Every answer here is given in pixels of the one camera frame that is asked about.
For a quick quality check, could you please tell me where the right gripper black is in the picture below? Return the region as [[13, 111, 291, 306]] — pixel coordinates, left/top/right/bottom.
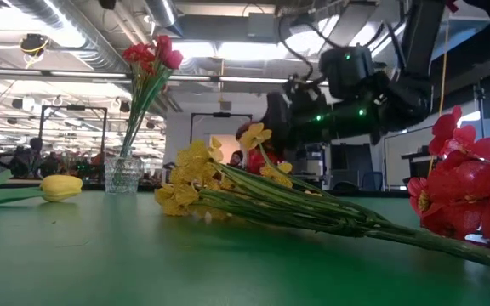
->
[[261, 79, 383, 149]]

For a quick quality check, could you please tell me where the red glass vase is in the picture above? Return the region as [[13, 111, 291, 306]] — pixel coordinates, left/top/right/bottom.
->
[[235, 122, 282, 176]]

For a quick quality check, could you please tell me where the red small-flower bunch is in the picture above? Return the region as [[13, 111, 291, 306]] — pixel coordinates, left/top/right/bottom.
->
[[118, 42, 174, 172], [405, 105, 490, 257]]

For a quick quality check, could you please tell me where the yellow artificial tulip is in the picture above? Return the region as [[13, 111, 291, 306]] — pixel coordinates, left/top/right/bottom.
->
[[0, 169, 84, 208]]

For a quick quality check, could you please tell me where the clear glass vase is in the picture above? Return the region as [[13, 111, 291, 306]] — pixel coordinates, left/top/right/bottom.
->
[[103, 156, 145, 196]]

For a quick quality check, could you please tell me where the black equipment cabinet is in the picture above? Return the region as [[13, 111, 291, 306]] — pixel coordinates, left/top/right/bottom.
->
[[294, 141, 328, 189]]

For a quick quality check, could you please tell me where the person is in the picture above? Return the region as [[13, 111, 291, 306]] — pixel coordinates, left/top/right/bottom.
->
[[8, 136, 45, 180], [227, 149, 247, 169]]

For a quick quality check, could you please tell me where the white board panel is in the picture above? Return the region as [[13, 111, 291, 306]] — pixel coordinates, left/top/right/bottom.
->
[[382, 126, 434, 190]]

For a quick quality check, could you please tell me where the yellow small-flower bunch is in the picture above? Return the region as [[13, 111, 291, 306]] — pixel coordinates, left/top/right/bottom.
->
[[154, 122, 490, 274]]

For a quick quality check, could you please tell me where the green table mat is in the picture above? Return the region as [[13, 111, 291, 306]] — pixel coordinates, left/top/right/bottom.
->
[[0, 190, 490, 306]]

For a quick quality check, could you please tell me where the long ceiling light bar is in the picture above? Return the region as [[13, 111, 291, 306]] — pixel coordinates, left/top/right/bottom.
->
[[0, 66, 289, 86]]

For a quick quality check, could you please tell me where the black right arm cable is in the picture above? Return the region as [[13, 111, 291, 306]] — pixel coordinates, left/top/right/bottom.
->
[[276, 15, 328, 82]]

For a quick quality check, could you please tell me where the distant black station frame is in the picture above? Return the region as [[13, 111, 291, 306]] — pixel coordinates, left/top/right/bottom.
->
[[36, 104, 109, 179], [189, 110, 254, 142]]

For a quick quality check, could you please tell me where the yellow hanging cord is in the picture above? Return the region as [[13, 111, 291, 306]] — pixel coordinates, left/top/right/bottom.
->
[[436, 20, 451, 116]]

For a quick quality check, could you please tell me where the silver ceiling ventilation duct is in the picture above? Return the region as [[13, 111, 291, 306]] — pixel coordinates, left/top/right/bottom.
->
[[6, 0, 183, 116]]

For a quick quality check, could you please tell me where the black ceiling camera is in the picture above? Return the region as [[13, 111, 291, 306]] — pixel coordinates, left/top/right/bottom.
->
[[19, 33, 51, 59]]

